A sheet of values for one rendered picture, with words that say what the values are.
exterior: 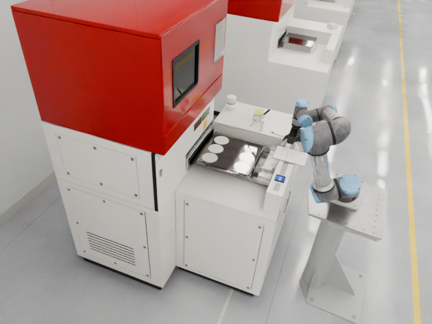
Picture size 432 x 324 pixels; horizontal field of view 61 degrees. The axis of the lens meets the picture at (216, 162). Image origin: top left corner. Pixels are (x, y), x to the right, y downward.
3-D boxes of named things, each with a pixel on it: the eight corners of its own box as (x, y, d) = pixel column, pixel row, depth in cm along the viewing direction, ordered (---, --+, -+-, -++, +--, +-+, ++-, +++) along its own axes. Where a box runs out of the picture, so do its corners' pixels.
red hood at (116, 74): (40, 120, 199) (9, 5, 162) (123, 66, 259) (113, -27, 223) (165, 156, 180) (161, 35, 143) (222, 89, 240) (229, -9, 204)
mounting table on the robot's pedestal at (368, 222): (381, 205, 240) (388, 190, 232) (374, 254, 207) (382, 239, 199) (313, 183, 253) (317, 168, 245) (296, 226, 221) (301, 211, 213)
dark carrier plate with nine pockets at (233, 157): (196, 161, 232) (196, 160, 232) (216, 134, 258) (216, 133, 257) (248, 175, 223) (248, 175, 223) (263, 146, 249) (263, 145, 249)
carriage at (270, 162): (256, 182, 225) (256, 179, 223) (270, 151, 253) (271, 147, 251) (269, 186, 223) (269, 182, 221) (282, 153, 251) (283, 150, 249)
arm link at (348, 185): (361, 195, 207) (365, 191, 194) (337, 200, 209) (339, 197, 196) (355, 175, 210) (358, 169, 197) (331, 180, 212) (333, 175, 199)
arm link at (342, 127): (357, 117, 166) (332, 98, 212) (332, 124, 168) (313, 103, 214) (361, 141, 170) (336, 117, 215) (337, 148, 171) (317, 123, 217)
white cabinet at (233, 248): (175, 272, 271) (174, 191, 221) (221, 191, 343) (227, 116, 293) (259, 304, 255) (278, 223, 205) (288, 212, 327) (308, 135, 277)
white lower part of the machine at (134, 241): (78, 261, 273) (54, 178, 223) (135, 193, 335) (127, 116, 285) (163, 296, 256) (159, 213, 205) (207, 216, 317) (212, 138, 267)
